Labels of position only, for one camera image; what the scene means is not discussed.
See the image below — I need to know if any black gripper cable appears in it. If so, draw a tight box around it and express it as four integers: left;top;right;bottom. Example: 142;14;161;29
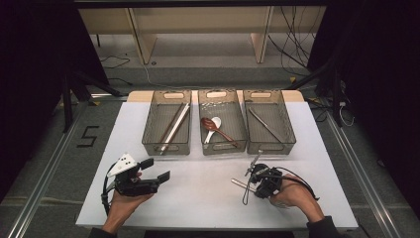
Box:
100;163;118;216
242;167;321;206

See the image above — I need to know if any black metal stand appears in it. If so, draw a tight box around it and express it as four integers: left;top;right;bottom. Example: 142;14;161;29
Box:
285;56;345;128

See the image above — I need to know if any light wooden desk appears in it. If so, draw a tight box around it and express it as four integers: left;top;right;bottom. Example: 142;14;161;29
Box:
78;6;328;65

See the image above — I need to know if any long aluminium floor rail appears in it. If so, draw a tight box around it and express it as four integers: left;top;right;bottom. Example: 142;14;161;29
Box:
325;110;402;238
6;98;90;238

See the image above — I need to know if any person's left hand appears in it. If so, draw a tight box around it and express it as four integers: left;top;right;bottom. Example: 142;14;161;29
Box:
102;171;155;234

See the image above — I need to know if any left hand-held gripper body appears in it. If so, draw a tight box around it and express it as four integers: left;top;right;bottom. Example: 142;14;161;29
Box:
107;152;161;197

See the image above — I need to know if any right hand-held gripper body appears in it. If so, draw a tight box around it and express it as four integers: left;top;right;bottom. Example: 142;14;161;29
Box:
245;150;284;199

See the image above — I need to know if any black curtain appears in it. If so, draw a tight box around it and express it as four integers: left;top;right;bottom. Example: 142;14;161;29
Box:
0;0;110;199
308;0;420;216

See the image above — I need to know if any brown wooden spoon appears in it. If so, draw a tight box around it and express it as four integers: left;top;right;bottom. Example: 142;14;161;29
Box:
200;117;240;148

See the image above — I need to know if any white cable with plug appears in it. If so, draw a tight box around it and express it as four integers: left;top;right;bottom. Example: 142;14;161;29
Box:
338;100;356;128

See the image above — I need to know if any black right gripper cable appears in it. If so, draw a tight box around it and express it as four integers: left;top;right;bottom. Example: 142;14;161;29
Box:
242;167;321;206

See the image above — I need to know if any white table cover sheet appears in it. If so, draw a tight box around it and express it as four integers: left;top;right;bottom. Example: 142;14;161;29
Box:
75;100;360;231

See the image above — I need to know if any black tripod stand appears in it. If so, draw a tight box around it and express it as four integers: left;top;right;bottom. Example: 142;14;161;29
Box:
60;65;123;133

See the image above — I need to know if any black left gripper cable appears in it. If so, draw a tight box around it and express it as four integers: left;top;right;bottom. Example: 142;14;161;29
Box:
100;163;118;216

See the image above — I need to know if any black frame bar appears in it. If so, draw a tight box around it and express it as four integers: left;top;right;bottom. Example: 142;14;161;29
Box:
73;0;331;8

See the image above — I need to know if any silver metal utensil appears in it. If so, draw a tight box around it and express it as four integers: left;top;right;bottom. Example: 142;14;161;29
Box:
231;178;258;192
248;107;283;144

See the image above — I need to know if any white ceramic spoon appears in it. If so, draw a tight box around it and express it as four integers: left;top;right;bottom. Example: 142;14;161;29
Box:
203;116;222;145

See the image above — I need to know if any person's right hand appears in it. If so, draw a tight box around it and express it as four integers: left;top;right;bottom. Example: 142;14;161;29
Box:
268;175;326;224

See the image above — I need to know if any bundle of black cables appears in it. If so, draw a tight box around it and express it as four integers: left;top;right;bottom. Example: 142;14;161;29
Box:
266;5;320;72

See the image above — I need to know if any short aluminium rail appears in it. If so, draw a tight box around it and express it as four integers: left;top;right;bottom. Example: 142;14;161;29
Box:
89;92;129;101

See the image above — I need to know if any white floor cable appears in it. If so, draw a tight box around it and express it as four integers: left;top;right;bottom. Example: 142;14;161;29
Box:
142;62;199;91

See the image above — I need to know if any grey transparent plastic bin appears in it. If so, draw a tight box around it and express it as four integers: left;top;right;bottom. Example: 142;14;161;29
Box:
242;89;297;156
197;88;249;157
142;89;193;157

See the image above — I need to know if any black floor cable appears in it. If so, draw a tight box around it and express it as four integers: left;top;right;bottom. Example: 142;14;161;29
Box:
100;54;132;70

